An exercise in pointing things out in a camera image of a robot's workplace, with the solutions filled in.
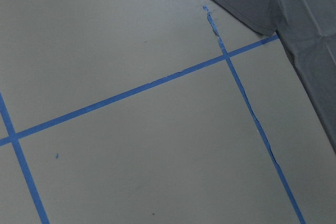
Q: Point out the dark brown t-shirt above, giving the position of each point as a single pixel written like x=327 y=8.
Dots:
x=306 y=29

